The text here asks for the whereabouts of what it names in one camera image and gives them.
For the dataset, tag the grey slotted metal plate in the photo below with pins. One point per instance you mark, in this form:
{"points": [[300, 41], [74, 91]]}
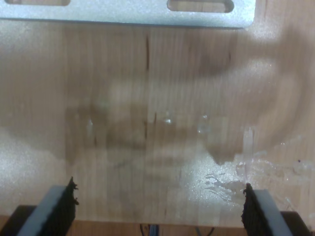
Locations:
{"points": [[123, 14]]}

